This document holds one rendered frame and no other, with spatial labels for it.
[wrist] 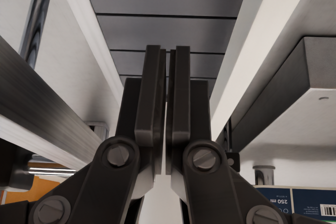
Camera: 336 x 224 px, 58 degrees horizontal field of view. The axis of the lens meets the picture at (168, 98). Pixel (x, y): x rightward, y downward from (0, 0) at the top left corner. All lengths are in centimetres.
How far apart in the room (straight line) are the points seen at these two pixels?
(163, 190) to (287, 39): 17
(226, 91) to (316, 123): 21
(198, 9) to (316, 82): 14
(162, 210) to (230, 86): 13
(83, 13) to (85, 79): 21
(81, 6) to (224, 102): 10
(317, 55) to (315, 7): 4
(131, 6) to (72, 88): 27
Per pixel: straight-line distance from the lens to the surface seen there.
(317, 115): 34
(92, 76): 37
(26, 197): 231
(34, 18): 23
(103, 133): 55
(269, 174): 66
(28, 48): 22
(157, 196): 25
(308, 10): 26
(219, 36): 18
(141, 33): 18
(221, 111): 20
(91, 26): 19
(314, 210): 67
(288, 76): 31
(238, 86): 16
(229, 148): 47
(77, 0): 17
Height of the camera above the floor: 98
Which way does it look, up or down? 21 degrees down
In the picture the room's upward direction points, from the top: 177 degrees counter-clockwise
